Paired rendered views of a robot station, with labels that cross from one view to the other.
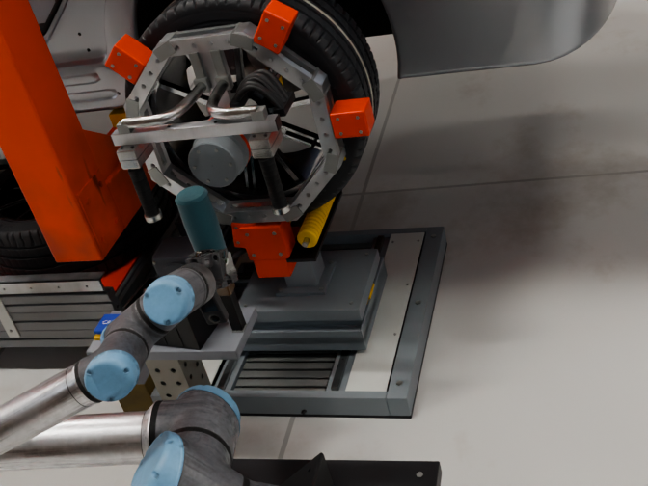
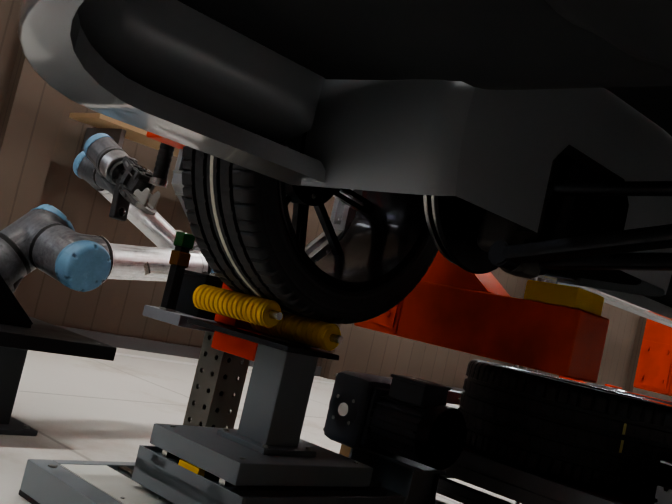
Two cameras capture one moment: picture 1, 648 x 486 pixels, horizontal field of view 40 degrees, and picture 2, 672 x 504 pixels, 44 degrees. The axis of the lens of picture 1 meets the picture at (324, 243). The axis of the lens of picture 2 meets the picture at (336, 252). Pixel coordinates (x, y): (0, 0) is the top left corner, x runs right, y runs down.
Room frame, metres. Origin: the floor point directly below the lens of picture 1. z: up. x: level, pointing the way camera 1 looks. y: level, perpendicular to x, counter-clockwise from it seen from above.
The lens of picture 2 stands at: (3.01, -1.61, 0.54)
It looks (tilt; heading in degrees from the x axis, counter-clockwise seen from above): 4 degrees up; 112
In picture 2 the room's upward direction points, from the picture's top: 13 degrees clockwise
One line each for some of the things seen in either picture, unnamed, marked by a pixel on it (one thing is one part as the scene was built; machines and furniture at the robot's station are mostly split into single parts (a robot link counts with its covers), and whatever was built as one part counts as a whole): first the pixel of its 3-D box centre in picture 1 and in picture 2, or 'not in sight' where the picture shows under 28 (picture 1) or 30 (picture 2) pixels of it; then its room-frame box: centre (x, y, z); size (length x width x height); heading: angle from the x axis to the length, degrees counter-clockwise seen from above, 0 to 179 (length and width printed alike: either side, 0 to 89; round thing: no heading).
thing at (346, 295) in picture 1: (299, 255); (276, 402); (2.25, 0.08, 0.32); 0.40 x 0.30 x 0.28; 68
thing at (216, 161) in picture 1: (226, 144); not in sight; (2.03, 0.17, 0.85); 0.21 x 0.14 x 0.14; 158
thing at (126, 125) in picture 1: (160, 93); not in sight; (2.02, 0.28, 1.03); 0.19 x 0.18 x 0.11; 158
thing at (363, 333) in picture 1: (299, 303); (272, 488); (2.27, 0.13, 0.13); 0.50 x 0.36 x 0.10; 68
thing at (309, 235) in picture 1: (317, 214); (235, 305); (2.14, 0.00, 0.51); 0.29 x 0.06 x 0.06; 158
